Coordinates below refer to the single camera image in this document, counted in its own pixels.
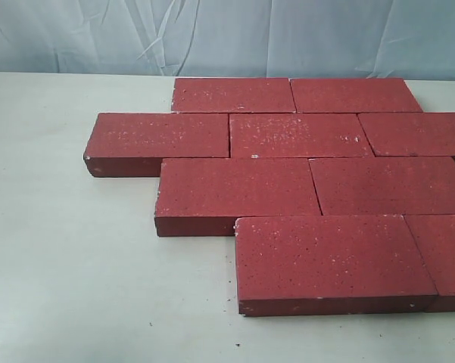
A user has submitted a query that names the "red brick with white chip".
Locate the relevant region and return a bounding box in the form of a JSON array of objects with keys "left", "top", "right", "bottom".
[{"left": 229, "top": 113, "right": 374, "bottom": 159}]

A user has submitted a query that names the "front large red brick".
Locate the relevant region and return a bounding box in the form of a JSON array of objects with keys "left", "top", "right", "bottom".
[{"left": 235, "top": 215, "right": 438, "bottom": 317}]

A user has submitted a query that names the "angled red brick under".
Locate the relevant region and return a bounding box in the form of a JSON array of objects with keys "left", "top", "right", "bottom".
[{"left": 358, "top": 113, "right": 455, "bottom": 161}]

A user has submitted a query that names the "white backdrop curtain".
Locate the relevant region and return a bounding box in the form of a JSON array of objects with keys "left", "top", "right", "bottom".
[{"left": 0, "top": 0, "right": 455, "bottom": 80}]

